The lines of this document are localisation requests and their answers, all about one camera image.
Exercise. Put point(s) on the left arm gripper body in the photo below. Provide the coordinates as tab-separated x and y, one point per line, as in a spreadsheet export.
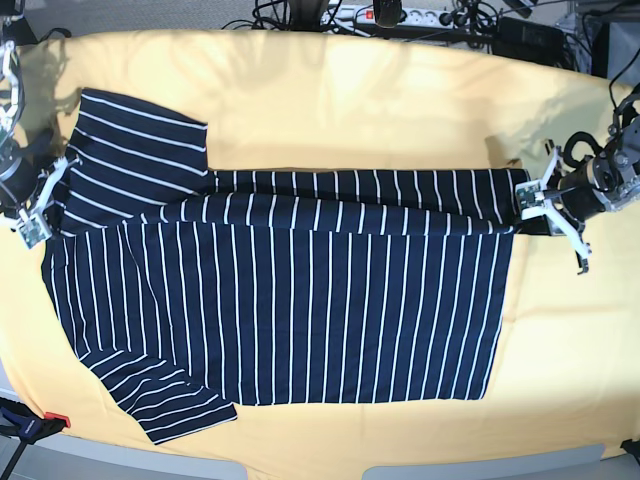
583	193

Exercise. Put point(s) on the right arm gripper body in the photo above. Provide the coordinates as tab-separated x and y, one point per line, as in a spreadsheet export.
19	181

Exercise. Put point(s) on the navy white striped T-shirt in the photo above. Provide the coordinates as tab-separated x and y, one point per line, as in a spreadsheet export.
189	292

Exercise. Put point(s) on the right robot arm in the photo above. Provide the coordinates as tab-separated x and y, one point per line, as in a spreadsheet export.
12	107

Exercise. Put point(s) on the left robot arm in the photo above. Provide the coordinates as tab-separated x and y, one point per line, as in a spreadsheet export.
620	153

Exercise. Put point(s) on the black power adapter brick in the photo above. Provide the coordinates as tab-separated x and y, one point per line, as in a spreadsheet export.
527	41

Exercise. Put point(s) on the yellow table cloth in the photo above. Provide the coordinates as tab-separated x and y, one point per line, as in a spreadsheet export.
567	367

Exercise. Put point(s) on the black clamp at right corner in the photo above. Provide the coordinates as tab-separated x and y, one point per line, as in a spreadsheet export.
632	447

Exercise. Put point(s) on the blue red table clamp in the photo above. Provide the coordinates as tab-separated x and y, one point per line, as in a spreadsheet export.
20	422

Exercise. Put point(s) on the white power strip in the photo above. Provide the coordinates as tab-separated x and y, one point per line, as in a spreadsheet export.
351	15

